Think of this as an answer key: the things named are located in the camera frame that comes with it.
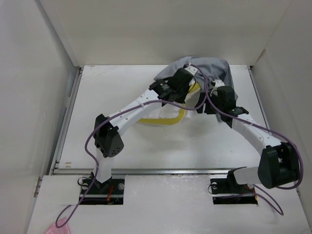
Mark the grey pillowcase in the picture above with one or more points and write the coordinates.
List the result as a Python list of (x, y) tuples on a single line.
[(213, 68)]

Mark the aluminium rail front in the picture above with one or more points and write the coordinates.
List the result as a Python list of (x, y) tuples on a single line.
[(136, 172)]

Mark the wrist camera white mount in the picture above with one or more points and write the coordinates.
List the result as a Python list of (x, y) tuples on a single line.
[(216, 84), (191, 69)]

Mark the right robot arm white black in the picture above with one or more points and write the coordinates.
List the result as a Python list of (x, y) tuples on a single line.
[(280, 161)]

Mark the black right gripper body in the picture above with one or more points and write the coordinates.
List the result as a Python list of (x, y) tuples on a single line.
[(210, 108)]

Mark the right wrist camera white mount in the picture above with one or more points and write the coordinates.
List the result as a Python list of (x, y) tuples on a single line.
[(216, 84)]

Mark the white pillow yellow edge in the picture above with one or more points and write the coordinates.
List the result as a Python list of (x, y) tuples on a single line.
[(168, 114)]

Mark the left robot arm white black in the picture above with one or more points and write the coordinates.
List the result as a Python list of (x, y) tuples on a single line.
[(109, 130)]

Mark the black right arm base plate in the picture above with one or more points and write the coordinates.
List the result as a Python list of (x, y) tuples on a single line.
[(225, 192)]

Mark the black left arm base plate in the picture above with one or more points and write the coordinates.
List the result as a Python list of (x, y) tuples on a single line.
[(109, 193)]

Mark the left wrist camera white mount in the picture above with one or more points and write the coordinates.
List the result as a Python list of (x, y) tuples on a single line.
[(191, 69)]

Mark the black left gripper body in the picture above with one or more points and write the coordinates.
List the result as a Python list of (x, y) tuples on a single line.
[(182, 95)]

